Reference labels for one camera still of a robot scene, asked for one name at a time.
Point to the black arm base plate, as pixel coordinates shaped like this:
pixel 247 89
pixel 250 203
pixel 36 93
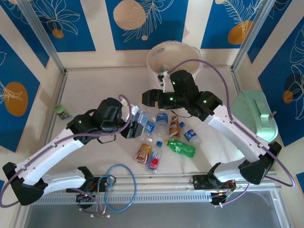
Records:
pixel 96 180
pixel 199 183

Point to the Fiji water bottle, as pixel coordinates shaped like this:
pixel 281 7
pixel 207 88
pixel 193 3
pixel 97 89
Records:
pixel 154 159

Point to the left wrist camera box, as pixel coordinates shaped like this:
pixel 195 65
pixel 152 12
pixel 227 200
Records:
pixel 109 107

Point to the small green bottle dark label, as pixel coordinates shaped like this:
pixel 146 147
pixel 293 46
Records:
pixel 60 109

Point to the aluminium frame post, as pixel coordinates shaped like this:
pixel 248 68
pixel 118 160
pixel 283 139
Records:
pixel 40 31
pixel 251 31

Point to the grey metal sheet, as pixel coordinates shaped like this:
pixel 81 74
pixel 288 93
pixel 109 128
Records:
pixel 166 218

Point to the mint green bin lid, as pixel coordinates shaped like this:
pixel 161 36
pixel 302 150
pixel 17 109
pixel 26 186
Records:
pixel 254 111

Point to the blue stethoscope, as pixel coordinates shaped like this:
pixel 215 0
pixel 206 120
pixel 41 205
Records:
pixel 108 180

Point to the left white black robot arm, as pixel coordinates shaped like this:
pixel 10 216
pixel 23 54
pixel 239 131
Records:
pixel 52 152

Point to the clear bottle white cap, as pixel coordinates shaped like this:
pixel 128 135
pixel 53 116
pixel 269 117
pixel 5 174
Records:
pixel 142 117

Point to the wide aluminium mounting rail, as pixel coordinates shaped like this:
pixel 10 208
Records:
pixel 154 183

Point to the white bin with plastic liner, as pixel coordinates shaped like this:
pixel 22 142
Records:
pixel 180 53

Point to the red gold label bottle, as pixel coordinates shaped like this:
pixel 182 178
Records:
pixel 143 153

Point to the brown coffee drink bottle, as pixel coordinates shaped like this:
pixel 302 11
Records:
pixel 173 128

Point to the water bottle blue label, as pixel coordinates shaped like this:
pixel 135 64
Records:
pixel 162 118
pixel 151 126

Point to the clear Pepsi label bottle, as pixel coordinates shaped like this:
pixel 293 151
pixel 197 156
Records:
pixel 191 134

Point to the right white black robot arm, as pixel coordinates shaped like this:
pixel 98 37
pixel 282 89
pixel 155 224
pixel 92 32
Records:
pixel 237 133

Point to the small black electronics board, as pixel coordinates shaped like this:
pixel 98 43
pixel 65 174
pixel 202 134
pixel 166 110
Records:
pixel 221 198
pixel 85 197

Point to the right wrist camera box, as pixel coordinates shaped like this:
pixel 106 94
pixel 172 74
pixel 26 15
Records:
pixel 185 82

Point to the green soda bottle yellow cap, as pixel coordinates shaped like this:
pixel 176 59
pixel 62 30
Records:
pixel 180 147

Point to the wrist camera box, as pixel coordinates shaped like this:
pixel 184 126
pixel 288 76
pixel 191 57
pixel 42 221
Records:
pixel 185 82
pixel 109 107

